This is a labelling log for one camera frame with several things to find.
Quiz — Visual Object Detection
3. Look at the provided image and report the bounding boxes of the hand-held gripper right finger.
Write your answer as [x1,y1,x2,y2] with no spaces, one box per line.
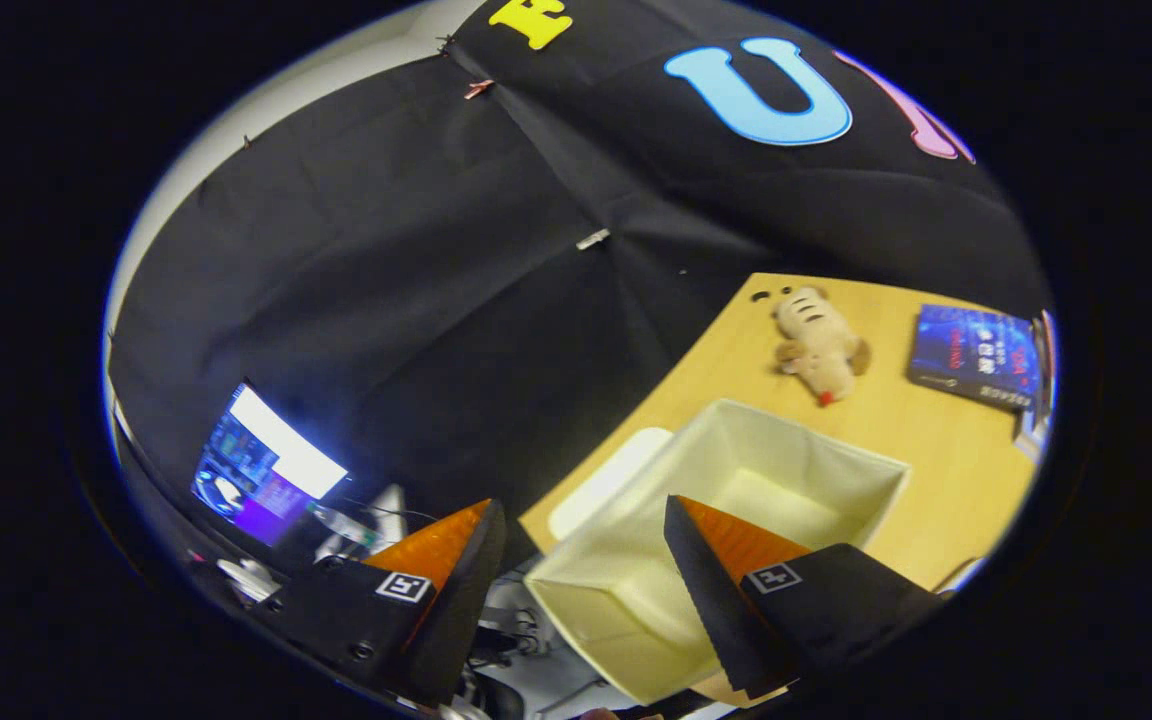
[663,494,945,701]

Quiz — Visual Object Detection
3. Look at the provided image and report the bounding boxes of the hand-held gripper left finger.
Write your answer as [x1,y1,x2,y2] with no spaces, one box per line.
[254,498,507,709]

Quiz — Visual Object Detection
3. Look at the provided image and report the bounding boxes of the beige fabric storage box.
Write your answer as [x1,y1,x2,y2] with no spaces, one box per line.
[524,398,912,706]

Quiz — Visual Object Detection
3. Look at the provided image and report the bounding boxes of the lit computer monitor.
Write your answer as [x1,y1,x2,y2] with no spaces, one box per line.
[191,380,350,549]

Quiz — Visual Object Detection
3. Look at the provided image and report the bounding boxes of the tan striped plush toy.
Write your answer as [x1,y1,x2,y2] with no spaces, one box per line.
[772,286,873,407]

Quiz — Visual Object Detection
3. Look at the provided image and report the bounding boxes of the blue edged book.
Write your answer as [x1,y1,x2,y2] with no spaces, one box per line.
[1012,405,1049,463]

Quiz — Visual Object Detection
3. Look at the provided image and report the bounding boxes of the blue cover book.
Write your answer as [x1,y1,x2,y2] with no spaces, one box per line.
[906,303,1045,411]

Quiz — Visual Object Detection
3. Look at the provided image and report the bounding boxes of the pink cover book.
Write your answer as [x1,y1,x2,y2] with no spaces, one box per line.
[1031,308,1059,401]

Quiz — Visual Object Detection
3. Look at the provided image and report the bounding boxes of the row of black clips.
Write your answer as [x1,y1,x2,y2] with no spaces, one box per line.
[239,33,459,148]

